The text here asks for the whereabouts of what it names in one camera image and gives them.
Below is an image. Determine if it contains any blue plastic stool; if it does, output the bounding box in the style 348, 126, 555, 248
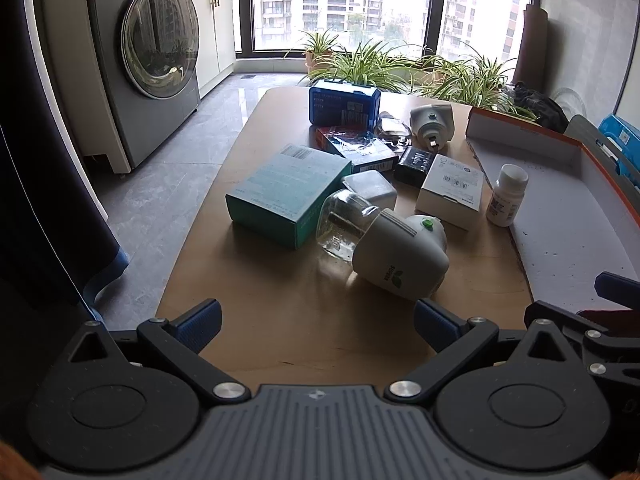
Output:
597, 114, 640, 177

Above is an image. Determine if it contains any black framed window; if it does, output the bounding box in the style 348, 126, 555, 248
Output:
235, 0, 543, 61

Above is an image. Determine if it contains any black bag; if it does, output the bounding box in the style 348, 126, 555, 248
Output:
505, 81, 568, 133

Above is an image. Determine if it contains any orange-edged cardboard box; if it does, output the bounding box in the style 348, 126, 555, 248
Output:
465, 106, 640, 313

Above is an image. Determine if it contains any spider plant in brown pot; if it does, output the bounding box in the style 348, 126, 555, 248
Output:
402, 52, 451, 92

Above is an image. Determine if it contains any grey wall conduit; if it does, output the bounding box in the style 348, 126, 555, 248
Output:
614, 0, 640, 117

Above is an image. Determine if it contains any white cardboard box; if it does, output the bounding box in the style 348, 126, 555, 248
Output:
415, 154, 487, 232

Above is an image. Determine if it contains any large spider plant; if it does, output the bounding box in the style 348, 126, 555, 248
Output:
415, 52, 538, 121

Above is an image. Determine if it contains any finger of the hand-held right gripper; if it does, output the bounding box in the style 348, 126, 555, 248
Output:
524, 300, 640, 386
594, 271, 640, 307

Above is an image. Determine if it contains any small translucent plastic case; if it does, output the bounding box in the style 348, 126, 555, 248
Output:
341, 170, 398, 211

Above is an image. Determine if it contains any silver washing machine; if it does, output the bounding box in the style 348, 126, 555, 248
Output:
85, 0, 201, 173

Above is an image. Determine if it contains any white fan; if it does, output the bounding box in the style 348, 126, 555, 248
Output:
550, 87, 586, 121

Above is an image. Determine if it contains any clear glass bottle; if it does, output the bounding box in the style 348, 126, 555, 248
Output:
375, 111, 413, 153

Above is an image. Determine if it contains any red blue playing card box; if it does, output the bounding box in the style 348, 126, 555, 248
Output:
315, 126, 401, 175

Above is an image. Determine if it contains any white vaporizer with clear bottle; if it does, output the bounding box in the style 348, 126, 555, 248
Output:
316, 189, 450, 303

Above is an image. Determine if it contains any grey slatted board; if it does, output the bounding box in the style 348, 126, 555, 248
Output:
565, 115, 640, 196

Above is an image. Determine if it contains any spider plant in white pot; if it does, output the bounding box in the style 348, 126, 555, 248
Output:
300, 42, 421, 96

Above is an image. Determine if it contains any teal cardboard box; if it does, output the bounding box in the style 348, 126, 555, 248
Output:
225, 143, 352, 251

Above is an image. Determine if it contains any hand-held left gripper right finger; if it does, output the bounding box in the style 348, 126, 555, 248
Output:
387, 298, 588, 403

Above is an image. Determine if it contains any spider plant in beige pot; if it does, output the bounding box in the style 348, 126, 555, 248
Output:
285, 30, 346, 77

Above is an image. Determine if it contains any black charger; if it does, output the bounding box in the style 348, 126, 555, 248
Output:
394, 146, 435, 188

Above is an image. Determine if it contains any white cabinet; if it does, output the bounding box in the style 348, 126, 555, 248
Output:
185, 0, 236, 101

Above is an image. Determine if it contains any brown rolled mat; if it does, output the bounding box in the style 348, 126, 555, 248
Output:
515, 4, 548, 96

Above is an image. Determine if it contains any white plug-in vaporizer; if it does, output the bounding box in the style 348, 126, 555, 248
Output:
410, 102, 454, 152

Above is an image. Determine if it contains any white pill bottle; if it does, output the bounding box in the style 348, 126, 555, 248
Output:
485, 163, 529, 227

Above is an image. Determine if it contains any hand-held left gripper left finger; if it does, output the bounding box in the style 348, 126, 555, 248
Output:
60, 298, 252, 406

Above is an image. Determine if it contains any blue cardboard box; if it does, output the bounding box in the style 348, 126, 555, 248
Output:
308, 79, 381, 128

